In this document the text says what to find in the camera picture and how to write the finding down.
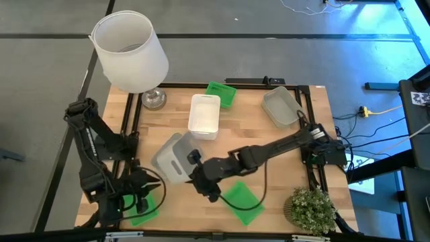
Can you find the black diagonal beam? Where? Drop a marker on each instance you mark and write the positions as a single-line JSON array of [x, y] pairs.
[[379, 167]]

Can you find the black furniture panel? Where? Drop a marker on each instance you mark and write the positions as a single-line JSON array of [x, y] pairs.
[[416, 208], [420, 134]]

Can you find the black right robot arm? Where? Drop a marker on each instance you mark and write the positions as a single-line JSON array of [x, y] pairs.
[[268, 149]]

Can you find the yellow power strip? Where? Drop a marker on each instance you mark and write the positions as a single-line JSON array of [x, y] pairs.
[[364, 111]]

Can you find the dark blue metal foot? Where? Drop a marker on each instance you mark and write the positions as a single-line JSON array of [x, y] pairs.
[[381, 86]]

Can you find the blue metal beam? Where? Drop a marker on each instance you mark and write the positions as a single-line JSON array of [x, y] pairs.
[[411, 33]]

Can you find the white paper sheet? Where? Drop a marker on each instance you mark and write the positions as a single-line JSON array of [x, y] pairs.
[[366, 186]]

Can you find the printed marker paper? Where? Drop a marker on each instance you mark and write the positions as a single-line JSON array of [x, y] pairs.
[[420, 98]]

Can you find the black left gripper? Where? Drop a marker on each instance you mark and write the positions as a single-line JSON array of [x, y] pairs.
[[136, 188]]

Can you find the white shade table lamp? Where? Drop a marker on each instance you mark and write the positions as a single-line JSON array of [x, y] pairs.
[[129, 64]]

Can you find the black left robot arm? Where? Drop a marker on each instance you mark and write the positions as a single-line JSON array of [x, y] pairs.
[[90, 141]]

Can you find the dark gray floor object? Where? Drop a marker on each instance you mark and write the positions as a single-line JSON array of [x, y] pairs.
[[10, 155]]

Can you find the potted artificial plant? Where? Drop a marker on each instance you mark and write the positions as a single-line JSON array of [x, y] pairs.
[[312, 210]]

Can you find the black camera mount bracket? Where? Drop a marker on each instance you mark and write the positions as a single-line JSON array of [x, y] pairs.
[[255, 80]]

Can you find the silver metal bracket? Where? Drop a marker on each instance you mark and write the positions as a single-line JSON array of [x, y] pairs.
[[124, 234], [310, 238]]

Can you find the green plastic basket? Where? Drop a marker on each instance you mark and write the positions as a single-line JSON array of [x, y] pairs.
[[243, 198], [223, 92], [144, 222]]

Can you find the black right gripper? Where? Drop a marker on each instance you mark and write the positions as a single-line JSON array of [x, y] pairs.
[[215, 171]]

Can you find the black aluminium extrusion frame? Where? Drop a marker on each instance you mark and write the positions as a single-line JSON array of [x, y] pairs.
[[248, 85]]

